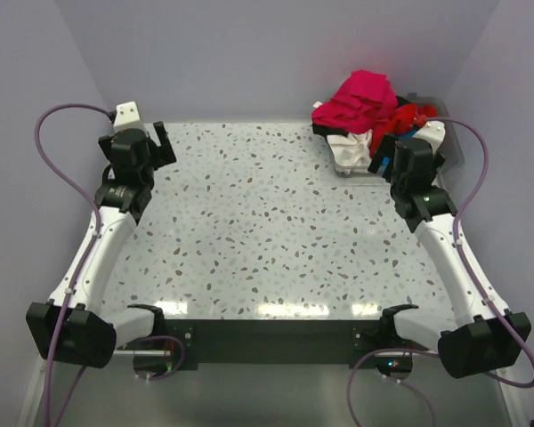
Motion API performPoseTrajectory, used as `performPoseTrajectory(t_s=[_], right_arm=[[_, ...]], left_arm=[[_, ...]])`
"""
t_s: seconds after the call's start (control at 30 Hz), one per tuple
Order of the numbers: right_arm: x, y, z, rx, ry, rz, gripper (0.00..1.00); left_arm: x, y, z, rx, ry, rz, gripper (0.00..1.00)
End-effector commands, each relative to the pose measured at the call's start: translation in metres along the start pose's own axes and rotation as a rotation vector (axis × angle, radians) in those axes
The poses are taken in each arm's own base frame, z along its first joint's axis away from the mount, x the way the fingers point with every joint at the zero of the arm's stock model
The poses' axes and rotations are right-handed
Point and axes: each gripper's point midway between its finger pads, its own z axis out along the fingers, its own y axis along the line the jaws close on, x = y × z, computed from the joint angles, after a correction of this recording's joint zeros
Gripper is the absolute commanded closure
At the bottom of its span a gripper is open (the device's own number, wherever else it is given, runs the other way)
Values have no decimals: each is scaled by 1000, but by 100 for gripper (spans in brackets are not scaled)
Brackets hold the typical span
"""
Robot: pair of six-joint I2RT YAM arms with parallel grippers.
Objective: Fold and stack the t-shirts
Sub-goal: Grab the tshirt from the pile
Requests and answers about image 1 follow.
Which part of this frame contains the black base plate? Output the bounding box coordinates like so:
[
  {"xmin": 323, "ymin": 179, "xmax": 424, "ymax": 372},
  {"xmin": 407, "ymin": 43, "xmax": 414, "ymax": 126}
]
[{"xmin": 166, "ymin": 319, "xmax": 416, "ymax": 369}]

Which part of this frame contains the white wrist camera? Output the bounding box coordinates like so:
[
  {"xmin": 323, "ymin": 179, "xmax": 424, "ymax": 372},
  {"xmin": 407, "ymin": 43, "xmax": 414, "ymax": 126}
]
[
  {"xmin": 113, "ymin": 101, "xmax": 146, "ymax": 133},
  {"xmin": 415, "ymin": 120, "xmax": 446, "ymax": 154}
]

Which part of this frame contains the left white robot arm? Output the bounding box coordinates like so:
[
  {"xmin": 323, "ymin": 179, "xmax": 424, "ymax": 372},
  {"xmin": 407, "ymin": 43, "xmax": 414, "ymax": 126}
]
[{"xmin": 26, "ymin": 122, "xmax": 176, "ymax": 368}]

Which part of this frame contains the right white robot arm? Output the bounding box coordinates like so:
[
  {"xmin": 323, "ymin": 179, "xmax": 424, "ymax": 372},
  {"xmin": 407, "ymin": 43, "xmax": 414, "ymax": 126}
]
[{"xmin": 369, "ymin": 135, "xmax": 531, "ymax": 378}]

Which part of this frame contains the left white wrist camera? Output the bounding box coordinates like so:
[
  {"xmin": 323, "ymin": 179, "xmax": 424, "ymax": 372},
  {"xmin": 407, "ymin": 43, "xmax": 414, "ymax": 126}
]
[{"xmin": 113, "ymin": 101, "xmax": 146, "ymax": 133}]

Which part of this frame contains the magenta t shirt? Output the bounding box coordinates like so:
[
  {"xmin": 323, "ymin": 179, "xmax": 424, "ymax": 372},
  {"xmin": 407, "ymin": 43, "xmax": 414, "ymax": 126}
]
[{"xmin": 311, "ymin": 69, "xmax": 398, "ymax": 134}]

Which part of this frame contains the white t shirt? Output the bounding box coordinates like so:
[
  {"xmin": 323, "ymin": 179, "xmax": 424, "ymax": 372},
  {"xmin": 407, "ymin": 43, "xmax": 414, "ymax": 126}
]
[{"xmin": 326, "ymin": 130, "xmax": 373, "ymax": 174}]

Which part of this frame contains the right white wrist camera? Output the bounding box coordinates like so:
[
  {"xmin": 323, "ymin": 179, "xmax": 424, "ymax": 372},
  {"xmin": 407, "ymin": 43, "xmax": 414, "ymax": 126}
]
[{"xmin": 415, "ymin": 120, "xmax": 446, "ymax": 154}]

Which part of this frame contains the clear plastic bin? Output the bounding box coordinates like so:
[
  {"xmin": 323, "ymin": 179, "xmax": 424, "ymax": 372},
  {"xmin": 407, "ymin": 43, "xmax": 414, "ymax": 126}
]
[{"xmin": 321, "ymin": 93, "xmax": 464, "ymax": 178}]

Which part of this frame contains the red t shirt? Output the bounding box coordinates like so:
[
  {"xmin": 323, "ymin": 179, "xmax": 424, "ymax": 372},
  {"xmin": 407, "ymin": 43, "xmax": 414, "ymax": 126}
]
[{"xmin": 369, "ymin": 103, "xmax": 438, "ymax": 157}]

